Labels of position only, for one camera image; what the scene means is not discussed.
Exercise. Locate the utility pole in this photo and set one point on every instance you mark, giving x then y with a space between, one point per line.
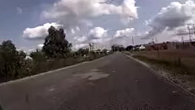
91 47

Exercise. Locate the distant clump of trees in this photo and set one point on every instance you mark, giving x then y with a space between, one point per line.
117 48

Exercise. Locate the grey asphalt road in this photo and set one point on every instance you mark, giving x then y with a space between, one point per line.
118 89

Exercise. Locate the large dark tree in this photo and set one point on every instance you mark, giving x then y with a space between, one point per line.
56 42

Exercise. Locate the overgrown grass verge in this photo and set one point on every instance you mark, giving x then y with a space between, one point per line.
54 65

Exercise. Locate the small white building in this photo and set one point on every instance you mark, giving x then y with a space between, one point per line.
141 47

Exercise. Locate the dry grass field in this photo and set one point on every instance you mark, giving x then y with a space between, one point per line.
167 59

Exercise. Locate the row of low buildings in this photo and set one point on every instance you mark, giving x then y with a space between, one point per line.
171 45

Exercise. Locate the clump of dark bushes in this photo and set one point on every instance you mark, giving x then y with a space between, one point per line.
5 61

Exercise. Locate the grey gravel strip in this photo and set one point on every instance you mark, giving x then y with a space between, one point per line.
188 84

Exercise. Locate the lattice power pylon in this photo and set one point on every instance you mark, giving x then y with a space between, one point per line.
192 33

